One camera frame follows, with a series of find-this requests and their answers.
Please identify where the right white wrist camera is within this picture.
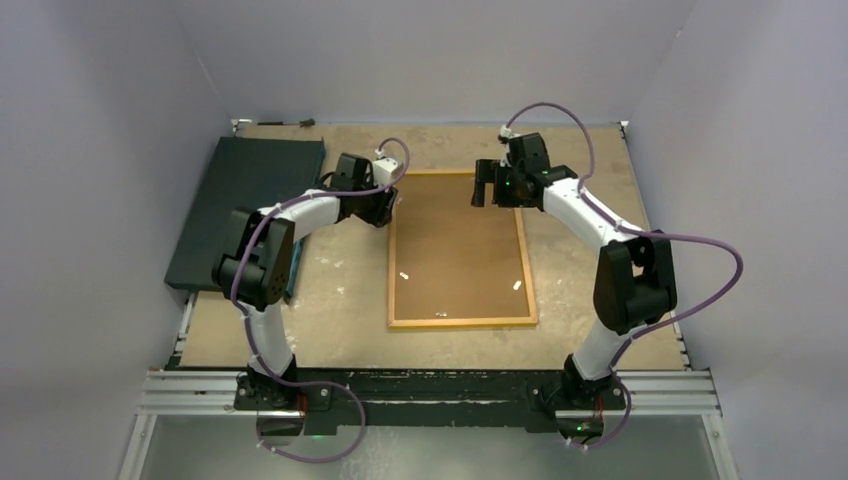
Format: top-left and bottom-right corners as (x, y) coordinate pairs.
(497, 124), (515, 145)

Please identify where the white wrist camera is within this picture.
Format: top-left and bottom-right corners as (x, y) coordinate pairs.
(497, 124), (515, 145)
(372, 148), (406, 187)

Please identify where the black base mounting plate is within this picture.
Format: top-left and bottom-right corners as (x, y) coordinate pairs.
(233, 367), (627, 436)

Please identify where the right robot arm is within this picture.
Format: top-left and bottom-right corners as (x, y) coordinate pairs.
(471, 127), (677, 407)

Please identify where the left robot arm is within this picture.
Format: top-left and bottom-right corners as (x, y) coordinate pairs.
(212, 149), (409, 409)

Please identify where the yellow picture frame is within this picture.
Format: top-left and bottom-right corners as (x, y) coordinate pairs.
(386, 168), (539, 331)

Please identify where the dark blue flat box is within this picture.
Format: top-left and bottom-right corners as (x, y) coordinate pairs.
(164, 136), (326, 292)

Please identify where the aluminium rail frame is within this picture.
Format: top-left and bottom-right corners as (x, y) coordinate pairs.
(119, 370), (740, 479)

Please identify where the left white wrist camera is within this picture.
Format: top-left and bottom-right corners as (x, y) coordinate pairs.
(372, 148), (406, 187)

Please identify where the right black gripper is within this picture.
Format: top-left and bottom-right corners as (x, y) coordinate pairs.
(471, 159), (534, 208)

